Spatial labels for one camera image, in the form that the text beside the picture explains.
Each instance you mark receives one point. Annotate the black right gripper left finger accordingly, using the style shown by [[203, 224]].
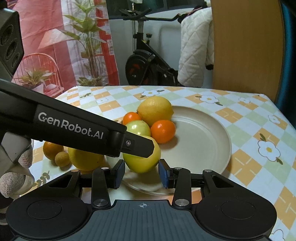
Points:
[[99, 181]]

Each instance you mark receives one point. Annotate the finger of the black left gripper genrobot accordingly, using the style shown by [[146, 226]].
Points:
[[33, 115]]

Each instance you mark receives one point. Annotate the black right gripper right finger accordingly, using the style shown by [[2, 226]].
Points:
[[183, 181]]

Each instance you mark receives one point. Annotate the yellow-green apple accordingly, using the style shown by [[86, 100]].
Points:
[[143, 165]]

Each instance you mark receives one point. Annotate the gloved left hand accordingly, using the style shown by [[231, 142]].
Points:
[[16, 179]]

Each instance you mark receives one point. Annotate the large yellow lemon on table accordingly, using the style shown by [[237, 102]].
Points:
[[85, 161]]

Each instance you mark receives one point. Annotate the small brown longan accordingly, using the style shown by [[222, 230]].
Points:
[[62, 159]]

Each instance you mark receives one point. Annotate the orange on table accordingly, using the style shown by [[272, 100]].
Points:
[[50, 150]]

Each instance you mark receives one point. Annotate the beige round plate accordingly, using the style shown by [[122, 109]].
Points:
[[200, 142]]

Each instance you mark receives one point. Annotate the small orange tangerine right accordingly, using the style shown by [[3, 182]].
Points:
[[163, 131]]

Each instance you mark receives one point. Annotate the small orange tangerine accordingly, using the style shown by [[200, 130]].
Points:
[[163, 131], [131, 116]]

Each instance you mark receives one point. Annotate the red printed backdrop curtain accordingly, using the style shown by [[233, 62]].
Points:
[[66, 43]]

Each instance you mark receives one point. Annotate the green apple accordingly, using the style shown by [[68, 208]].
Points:
[[139, 127]]

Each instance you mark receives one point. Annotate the large yellow lemon on plate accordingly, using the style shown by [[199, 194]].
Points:
[[154, 109]]

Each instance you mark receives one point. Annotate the small orange tangerine left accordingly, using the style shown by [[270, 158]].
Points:
[[131, 116]]

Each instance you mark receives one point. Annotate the black exercise bike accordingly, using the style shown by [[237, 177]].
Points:
[[145, 66]]

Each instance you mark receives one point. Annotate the white quilted blanket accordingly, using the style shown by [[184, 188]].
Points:
[[197, 47]]

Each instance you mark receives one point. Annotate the wooden board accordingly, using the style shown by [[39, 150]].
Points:
[[248, 46]]

